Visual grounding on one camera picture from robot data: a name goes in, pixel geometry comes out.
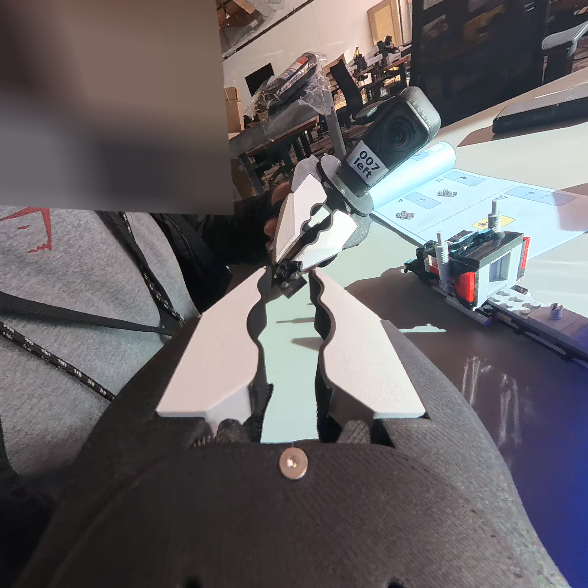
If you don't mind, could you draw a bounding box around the black white drawstring cord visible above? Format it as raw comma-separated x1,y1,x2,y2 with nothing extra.
115,211,186,324
0,321,115,403

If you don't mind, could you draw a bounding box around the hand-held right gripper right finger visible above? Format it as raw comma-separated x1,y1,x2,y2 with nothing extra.
311,269,427,422

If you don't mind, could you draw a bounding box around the black strap with buckle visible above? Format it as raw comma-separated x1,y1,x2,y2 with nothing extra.
0,291,180,337

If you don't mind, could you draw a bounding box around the light blue instruction booklet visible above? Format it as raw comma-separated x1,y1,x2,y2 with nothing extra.
370,141,588,258

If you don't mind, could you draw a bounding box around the grey side table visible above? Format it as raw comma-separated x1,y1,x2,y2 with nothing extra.
228,98,348,198

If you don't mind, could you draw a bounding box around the grey hoodie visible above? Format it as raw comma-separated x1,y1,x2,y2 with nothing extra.
0,206,203,488

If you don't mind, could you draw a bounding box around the brown cardboard box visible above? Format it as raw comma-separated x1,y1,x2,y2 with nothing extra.
224,86,245,134

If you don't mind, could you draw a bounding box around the wooden framed panel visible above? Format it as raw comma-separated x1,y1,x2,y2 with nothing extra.
367,0,404,45

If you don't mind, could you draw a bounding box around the toy brick truck model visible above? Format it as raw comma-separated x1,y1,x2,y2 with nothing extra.
403,200,588,361

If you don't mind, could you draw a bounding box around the black office chair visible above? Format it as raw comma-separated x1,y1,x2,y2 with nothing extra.
410,0,588,115
328,57,384,125

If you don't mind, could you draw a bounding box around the person's left hand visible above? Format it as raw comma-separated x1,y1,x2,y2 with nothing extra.
263,181,295,254

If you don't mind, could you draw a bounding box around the black studded brick plate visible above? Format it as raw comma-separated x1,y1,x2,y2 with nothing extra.
272,258,308,300

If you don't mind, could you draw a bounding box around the black rectangular box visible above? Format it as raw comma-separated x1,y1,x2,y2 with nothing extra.
492,96,588,135

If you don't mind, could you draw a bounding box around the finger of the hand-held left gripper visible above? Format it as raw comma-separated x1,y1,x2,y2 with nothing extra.
272,175,329,268
298,210,360,273

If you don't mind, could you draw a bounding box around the person's left forearm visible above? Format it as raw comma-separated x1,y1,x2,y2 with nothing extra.
198,188,278,269

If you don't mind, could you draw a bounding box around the black jacket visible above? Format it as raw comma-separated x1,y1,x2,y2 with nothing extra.
149,212,236,314

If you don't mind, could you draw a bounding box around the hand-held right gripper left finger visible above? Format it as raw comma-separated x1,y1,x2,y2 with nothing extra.
155,266,275,435

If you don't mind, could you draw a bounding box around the black plastic-wrapped item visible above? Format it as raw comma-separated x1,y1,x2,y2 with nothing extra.
249,52,332,116

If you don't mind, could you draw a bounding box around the black wall monitor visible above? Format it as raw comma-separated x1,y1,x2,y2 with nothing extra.
245,63,275,96

